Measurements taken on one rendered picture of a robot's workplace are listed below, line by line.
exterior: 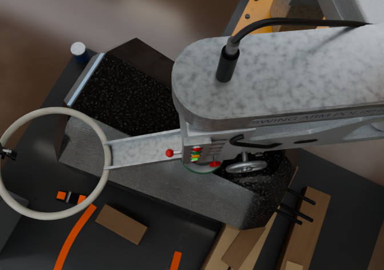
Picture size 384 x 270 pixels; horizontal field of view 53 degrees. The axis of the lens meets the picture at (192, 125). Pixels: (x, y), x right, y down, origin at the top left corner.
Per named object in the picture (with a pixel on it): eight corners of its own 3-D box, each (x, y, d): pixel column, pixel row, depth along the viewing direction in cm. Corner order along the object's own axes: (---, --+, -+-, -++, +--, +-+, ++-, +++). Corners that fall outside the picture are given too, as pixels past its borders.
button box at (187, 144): (203, 154, 138) (210, 134, 110) (204, 162, 137) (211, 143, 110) (181, 157, 137) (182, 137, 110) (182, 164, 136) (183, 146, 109)
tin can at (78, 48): (82, 66, 276) (78, 58, 264) (72, 57, 278) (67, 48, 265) (92, 56, 278) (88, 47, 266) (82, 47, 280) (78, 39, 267)
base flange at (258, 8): (262, -25, 217) (264, -31, 212) (344, 10, 213) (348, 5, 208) (227, 46, 204) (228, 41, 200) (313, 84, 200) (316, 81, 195)
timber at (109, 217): (98, 221, 247) (94, 221, 235) (108, 205, 250) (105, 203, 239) (139, 245, 244) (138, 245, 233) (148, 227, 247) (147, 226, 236)
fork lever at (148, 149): (260, 109, 160) (259, 106, 156) (268, 155, 155) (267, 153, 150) (106, 136, 174) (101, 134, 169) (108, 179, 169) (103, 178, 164)
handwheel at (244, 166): (258, 146, 150) (267, 137, 136) (263, 172, 148) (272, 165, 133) (220, 150, 149) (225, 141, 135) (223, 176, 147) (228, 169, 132)
